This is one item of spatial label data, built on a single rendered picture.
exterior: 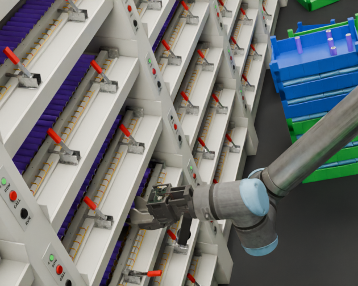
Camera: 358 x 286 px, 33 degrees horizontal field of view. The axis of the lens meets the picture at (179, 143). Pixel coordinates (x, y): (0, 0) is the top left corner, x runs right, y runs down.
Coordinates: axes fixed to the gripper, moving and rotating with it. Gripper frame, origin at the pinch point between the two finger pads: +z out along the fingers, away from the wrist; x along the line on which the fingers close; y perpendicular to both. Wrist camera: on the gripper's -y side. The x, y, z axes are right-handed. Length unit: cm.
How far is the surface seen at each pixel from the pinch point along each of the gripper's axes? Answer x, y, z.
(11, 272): 46, 33, -5
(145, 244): 4.2, -6.0, -3.0
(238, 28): -146, -24, -1
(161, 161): -25.6, -2.4, -1.7
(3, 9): 14, 67, -9
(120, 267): 14.4, -2.6, -0.6
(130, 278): 16.5, -4.5, -3.3
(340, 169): -78, -59, -41
